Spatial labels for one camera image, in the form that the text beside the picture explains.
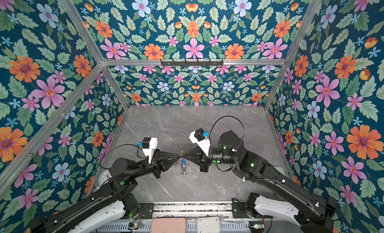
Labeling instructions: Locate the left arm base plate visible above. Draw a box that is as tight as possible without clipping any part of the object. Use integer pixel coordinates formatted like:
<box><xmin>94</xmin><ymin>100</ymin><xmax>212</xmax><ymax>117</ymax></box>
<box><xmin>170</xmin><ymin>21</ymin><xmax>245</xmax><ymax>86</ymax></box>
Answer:
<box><xmin>131</xmin><ymin>203</ymin><xmax>155</xmax><ymax>220</ymax></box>

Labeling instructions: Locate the white analog alarm clock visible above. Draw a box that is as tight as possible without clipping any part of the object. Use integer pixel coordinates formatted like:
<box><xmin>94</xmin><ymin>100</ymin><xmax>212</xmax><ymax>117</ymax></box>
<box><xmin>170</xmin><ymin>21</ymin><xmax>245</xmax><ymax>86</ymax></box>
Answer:
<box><xmin>98</xmin><ymin>170</ymin><xmax>112</xmax><ymax>187</ymax></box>

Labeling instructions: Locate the right camera cable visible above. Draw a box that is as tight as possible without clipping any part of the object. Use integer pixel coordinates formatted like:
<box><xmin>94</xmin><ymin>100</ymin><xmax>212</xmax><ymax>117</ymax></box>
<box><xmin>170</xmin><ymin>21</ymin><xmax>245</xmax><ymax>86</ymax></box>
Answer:
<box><xmin>208</xmin><ymin>115</ymin><xmax>246</xmax><ymax>140</ymax></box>

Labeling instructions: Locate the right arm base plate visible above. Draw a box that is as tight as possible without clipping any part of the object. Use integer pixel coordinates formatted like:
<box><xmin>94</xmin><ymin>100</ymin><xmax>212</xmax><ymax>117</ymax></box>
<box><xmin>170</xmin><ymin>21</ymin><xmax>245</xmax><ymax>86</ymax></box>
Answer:
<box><xmin>232</xmin><ymin>202</ymin><xmax>262</xmax><ymax>219</ymax></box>

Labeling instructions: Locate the aluminium front rail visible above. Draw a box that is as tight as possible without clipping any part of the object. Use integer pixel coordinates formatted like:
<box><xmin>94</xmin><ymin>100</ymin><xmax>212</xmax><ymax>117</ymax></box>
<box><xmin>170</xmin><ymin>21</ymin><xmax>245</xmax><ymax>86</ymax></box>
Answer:
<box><xmin>98</xmin><ymin>201</ymin><xmax>316</xmax><ymax>221</ymax></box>

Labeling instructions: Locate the white box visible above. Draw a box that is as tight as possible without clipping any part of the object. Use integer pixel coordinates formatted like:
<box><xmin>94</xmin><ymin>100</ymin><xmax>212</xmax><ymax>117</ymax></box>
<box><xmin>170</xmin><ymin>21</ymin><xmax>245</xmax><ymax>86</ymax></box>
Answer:
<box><xmin>197</xmin><ymin>217</ymin><xmax>221</xmax><ymax>233</ymax></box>

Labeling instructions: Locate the black wall hook rail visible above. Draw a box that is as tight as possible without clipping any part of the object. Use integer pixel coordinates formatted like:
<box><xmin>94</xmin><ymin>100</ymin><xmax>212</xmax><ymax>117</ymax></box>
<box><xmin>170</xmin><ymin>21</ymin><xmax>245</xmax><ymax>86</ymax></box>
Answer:
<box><xmin>160</xmin><ymin>59</ymin><xmax>224</xmax><ymax>67</ymax></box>

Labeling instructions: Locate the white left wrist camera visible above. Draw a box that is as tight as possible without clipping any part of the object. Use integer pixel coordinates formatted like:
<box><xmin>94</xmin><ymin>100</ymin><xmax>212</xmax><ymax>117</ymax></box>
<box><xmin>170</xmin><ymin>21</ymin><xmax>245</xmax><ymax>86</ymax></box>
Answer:
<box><xmin>139</xmin><ymin>137</ymin><xmax>158</xmax><ymax>163</ymax></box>

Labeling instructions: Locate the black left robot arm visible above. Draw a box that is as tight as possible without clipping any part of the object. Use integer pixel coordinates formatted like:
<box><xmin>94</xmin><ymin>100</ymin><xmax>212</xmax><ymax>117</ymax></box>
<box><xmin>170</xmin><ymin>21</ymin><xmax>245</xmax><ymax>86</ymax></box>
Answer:
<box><xmin>30</xmin><ymin>149</ymin><xmax>180</xmax><ymax>233</ymax></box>

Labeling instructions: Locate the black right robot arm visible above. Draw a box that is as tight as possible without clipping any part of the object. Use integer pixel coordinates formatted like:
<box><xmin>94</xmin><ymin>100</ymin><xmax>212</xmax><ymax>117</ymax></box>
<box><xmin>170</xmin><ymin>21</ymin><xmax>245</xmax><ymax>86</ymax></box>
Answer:
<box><xmin>187</xmin><ymin>129</ymin><xmax>338</xmax><ymax>233</ymax></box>

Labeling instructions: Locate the camera cable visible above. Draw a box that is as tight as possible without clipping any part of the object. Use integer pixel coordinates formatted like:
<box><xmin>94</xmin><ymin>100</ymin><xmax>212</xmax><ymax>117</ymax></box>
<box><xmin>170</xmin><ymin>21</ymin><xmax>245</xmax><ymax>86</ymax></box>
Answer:
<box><xmin>99</xmin><ymin>143</ymin><xmax>148</xmax><ymax>170</ymax></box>
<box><xmin>208</xmin><ymin>115</ymin><xmax>246</xmax><ymax>140</ymax></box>

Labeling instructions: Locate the green circuit board right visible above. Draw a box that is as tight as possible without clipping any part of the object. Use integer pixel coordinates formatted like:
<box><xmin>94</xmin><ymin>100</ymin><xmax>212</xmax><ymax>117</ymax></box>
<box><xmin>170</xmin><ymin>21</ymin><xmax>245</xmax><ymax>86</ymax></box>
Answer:
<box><xmin>249</xmin><ymin>223</ymin><xmax>265</xmax><ymax>233</ymax></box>

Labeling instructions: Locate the left camera cable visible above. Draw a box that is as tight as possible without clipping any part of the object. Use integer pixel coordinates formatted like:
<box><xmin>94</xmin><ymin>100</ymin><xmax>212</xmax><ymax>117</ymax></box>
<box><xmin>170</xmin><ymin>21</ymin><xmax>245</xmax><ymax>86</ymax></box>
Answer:
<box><xmin>99</xmin><ymin>143</ymin><xmax>148</xmax><ymax>170</ymax></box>

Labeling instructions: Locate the pink box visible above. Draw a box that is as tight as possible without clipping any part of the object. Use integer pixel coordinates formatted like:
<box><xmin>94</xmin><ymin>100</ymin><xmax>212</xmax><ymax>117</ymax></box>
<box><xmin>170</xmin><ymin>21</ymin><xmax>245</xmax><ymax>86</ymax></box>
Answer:
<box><xmin>150</xmin><ymin>218</ymin><xmax>187</xmax><ymax>233</ymax></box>

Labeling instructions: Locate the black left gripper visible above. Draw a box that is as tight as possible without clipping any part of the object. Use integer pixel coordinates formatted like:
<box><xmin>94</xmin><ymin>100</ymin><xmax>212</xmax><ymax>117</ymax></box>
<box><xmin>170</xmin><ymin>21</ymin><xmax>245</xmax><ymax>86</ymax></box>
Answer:
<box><xmin>129</xmin><ymin>148</ymin><xmax>180</xmax><ymax>181</ymax></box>

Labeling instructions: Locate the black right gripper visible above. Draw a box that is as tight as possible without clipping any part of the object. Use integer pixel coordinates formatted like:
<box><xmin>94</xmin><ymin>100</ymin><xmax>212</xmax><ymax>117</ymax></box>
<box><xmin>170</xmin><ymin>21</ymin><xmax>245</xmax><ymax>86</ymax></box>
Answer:
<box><xmin>182</xmin><ymin>146</ymin><xmax>239</xmax><ymax>174</ymax></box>

